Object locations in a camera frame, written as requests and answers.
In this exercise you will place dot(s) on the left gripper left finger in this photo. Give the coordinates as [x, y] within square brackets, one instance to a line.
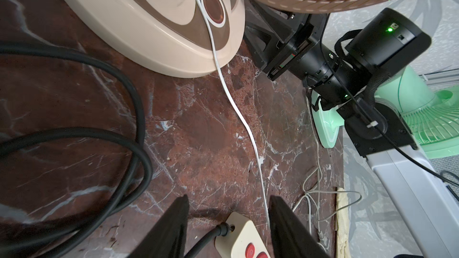
[167, 239]

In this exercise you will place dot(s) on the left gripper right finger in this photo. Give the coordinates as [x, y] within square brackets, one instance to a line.
[290, 238]

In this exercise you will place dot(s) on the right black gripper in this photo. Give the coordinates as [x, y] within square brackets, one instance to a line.
[282, 41]

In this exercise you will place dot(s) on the beige power strip red sockets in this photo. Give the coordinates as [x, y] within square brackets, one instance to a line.
[242, 241]

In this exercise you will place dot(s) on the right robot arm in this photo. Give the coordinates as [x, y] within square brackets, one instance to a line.
[424, 197]

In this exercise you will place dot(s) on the green desk fan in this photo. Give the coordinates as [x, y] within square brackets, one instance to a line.
[394, 111]

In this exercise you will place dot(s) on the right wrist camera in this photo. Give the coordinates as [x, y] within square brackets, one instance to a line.
[389, 42]

